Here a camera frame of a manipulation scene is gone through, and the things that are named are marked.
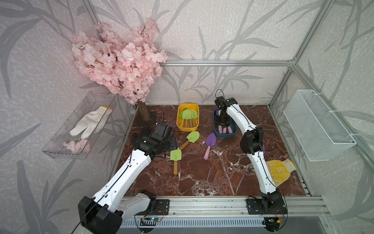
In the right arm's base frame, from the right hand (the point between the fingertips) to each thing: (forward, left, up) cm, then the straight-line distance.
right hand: (218, 125), depth 102 cm
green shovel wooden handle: (+13, +23, -3) cm, 27 cm away
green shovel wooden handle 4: (-21, +29, -4) cm, 36 cm away
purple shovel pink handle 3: (-3, -4, -2) cm, 6 cm away
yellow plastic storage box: (+21, +21, -2) cm, 30 cm away
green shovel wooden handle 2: (+7, +20, -3) cm, 21 cm away
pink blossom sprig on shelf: (-32, +64, +29) cm, 77 cm away
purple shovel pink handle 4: (-4, -8, -1) cm, 9 cm away
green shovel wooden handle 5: (-6, +18, -6) cm, 20 cm away
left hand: (-22, +27, +13) cm, 38 cm away
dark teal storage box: (-5, -4, -4) cm, 8 cm away
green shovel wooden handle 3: (+11, +16, -3) cm, 19 cm away
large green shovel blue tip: (+7, +26, -3) cm, 27 cm away
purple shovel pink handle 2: (-4, -1, 0) cm, 4 cm away
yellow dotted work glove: (-31, -35, -6) cm, 47 cm away
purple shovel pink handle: (-9, +6, -5) cm, 12 cm away
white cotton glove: (-19, +64, +29) cm, 73 cm away
